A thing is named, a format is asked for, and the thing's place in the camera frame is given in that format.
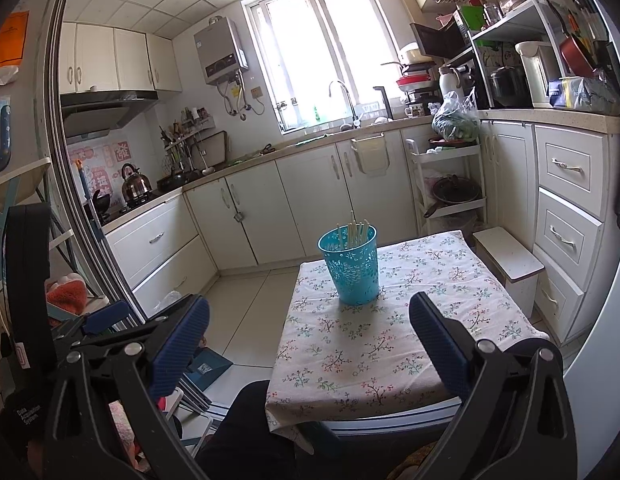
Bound range hood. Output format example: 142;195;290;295
60;89;159;138

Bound blue dustpan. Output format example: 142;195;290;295
182;347;234;391

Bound stack of red white bowls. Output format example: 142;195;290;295
395;62;435;103

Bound white thermos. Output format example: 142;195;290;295
438;66;461;103

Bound pink cloth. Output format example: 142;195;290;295
107;400;143;461

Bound white counter shelf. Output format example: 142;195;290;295
465;0;571;108

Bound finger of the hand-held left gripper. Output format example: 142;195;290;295
64;299;163;356

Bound sliding door frame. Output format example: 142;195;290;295
44;0;150;321

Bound small black wok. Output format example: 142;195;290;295
87;191;113;216

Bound bag of green vegetables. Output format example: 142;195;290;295
430;91;481;143

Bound grey plastic bag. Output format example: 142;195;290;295
572;75;620;116

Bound orange paper bag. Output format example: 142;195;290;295
0;10;30;86

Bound gas stove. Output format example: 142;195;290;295
102;190;158;221

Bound blue perforated plastic basket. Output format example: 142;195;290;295
317;224;381;306

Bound white rolling cart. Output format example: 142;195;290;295
404;137;488;241

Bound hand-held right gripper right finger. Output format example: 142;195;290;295
409;290;578;480

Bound white two-drawer cabinet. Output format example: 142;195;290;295
102;195;221;306

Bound white electric water boiler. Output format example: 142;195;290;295
515;41;561;108

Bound white door base cabinets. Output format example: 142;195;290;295
185;127;431;281

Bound person's left leg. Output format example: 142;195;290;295
195;380;301;480

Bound person's right leg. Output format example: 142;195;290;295
507;332;553;356

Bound white hanging door bin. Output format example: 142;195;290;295
351;132;388;178

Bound white wall cabinets above hood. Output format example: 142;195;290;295
60;22;183;95

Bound grey wall water heater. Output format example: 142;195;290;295
194;16;249;86

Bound red paper wall decals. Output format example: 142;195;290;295
67;140;133;196

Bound dark lidded pan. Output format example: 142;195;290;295
422;175;483;218

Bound wall utensil rack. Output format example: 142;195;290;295
160;107;215;161

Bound kitchen window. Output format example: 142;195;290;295
242;0;415;133

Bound floral tablecloth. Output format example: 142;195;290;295
266;230;551;433

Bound orange plush toy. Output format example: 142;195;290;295
46;280;90;316

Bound black rice cooker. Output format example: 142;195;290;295
489;65;533;108

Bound yellow floral slipper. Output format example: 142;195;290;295
387;442;441;480

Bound chrome curved faucet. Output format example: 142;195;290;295
329;80;363;128

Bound wooden cutting board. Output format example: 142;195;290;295
192;130;228;166

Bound white step stool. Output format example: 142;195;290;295
472;226;546;318

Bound white three-drawer cabinet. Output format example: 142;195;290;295
477;119;620;346

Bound black microwave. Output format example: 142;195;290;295
410;20;471;58

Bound black square tap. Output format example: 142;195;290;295
374;86;395;120

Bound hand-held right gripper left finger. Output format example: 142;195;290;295
42;295;211;480

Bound beige shelf rack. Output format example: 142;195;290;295
0;157;75;261

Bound green plastic box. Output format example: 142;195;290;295
460;5;486;31

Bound steel kettle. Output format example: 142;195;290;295
121;164;151;201

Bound red pan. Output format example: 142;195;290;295
557;35;598;78

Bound person's leg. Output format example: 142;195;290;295
195;380;301;480
507;332;553;356

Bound bundle of wooden chopsticks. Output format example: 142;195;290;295
336;210;371;251

